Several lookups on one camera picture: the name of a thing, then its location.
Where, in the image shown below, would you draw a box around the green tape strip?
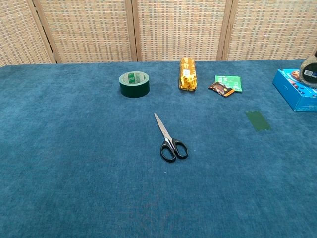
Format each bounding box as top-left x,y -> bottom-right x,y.
245,110 -> 272,132

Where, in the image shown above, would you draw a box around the green sachet packet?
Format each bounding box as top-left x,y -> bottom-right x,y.
214,75 -> 243,93

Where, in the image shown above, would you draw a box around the glass jar black lid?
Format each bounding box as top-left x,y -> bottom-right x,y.
299,47 -> 317,88

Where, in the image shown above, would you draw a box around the blue cookie box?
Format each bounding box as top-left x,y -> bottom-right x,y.
272,68 -> 317,112

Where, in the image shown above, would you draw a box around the blue table cloth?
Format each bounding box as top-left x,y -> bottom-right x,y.
0,59 -> 317,238

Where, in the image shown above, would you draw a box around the gold foil snack package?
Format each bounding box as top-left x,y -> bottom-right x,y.
178,57 -> 199,91

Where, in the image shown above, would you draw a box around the woven wooden folding screen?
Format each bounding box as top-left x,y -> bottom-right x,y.
0,0 -> 317,68

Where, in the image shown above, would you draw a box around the green tape roll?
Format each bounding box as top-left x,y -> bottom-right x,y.
118,70 -> 151,99

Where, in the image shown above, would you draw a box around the black handled scissors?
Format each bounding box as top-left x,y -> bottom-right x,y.
154,113 -> 189,163

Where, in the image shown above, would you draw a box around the brown orange candy wrapper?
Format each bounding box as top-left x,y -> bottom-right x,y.
208,81 -> 235,98

